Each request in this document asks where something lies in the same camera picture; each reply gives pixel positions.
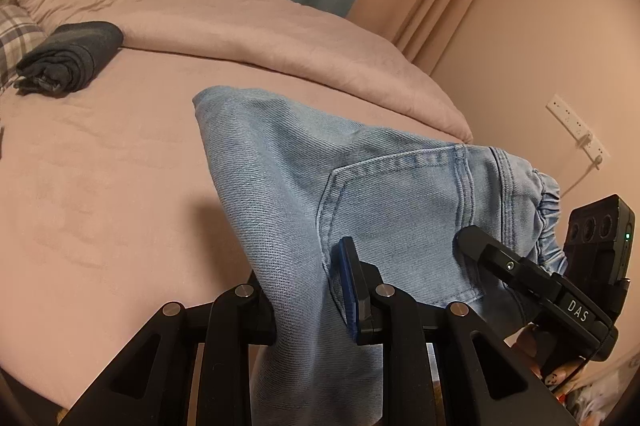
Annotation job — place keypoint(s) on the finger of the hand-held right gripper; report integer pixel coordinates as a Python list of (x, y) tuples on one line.
[(505, 263)]

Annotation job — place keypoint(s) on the pink duvet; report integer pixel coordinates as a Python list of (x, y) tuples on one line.
[(250, 16)]

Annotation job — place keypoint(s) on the white power strip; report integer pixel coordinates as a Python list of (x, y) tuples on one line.
[(565, 114)]

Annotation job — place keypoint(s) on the plaid pillow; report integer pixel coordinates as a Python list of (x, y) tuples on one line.
[(15, 36)]

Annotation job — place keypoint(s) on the pink bed sheet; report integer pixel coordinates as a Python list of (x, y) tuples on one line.
[(100, 181)]

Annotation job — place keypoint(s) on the person's right hand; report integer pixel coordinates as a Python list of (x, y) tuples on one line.
[(537, 363)]

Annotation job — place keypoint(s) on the white printed bag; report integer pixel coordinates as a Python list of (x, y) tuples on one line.
[(605, 396)]

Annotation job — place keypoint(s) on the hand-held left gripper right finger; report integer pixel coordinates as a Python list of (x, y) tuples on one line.
[(350, 286)]

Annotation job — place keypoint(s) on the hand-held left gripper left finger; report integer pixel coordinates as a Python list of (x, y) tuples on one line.
[(250, 306)]

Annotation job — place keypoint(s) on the dark grey folded pants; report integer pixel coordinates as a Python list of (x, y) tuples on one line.
[(70, 56)]

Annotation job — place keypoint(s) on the light blue denim pants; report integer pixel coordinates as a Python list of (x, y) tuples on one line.
[(300, 166)]

